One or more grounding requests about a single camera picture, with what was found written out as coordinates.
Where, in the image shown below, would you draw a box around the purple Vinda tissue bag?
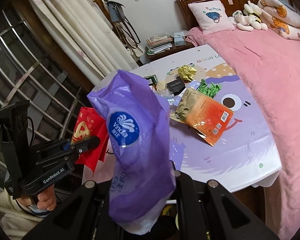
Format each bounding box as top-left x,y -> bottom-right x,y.
88,70 -> 176,235

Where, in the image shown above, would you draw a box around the gold orange snack bag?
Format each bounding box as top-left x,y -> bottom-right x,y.
170,87 -> 234,146

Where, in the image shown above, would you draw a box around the cream sleeve forearm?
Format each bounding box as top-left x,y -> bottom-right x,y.
0,190 -> 43,239

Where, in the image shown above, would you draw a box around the person's left hand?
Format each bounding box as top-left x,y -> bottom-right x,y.
17,185 -> 56,211

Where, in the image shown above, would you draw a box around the cartoon purple tablecloth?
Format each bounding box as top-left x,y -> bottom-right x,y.
82,44 -> 283,194

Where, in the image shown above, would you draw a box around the green white small box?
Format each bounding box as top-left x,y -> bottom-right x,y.
144,74 -> 158,92

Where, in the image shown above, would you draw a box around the beige small box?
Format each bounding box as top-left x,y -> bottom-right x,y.
156,80 -> 166,91

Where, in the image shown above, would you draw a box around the white purple carton box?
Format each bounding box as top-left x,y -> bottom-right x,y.
165,80 -> 200,107

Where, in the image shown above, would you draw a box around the window security grille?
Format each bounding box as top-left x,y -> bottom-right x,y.
0,8 -> 88,190

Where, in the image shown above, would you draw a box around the black Talopn box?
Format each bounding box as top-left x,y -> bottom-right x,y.
167,79 -> 185,96

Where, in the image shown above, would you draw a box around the gold crumpled foil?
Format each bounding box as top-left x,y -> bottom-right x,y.
178,65 -> 197,82

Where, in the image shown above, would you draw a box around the stack of books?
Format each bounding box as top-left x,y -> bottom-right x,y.
146,33 -> 173,56

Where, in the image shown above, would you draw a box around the green crumpled paper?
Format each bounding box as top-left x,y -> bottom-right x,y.
197,79 -> 221,99

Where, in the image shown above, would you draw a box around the cream curtain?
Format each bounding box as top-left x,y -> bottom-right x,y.
29,0 -> 138,85

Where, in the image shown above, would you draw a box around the wooden nightstand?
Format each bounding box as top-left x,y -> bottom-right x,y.
147,42 -> 194,62

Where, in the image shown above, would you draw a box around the hanging bags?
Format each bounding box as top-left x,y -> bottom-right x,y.
106,1 -> 145,64

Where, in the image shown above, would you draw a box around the light blue tissue box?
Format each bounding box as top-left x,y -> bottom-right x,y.
173,31 -> 186,47

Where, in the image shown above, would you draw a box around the pink bed blanket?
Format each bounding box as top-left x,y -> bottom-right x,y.
188,27 -> 300,239

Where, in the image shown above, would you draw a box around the pink cartoon pillow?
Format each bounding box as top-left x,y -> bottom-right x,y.
188,0 -> 235,34

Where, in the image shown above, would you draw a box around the white plush toy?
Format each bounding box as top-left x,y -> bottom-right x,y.
232,0 -> 268,31

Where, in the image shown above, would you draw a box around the rolled cartoon quilt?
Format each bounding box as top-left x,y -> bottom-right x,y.
257,0 -> 300,41

